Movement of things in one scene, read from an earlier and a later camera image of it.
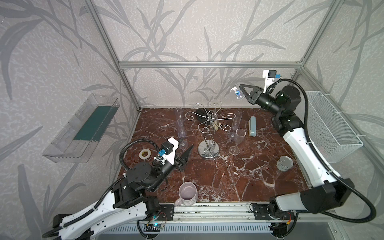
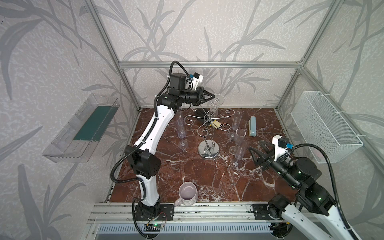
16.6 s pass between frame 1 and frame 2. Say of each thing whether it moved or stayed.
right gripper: moved
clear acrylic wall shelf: stayed
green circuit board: stayed
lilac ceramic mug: stayed
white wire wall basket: stayed
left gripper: moved
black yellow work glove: stayed
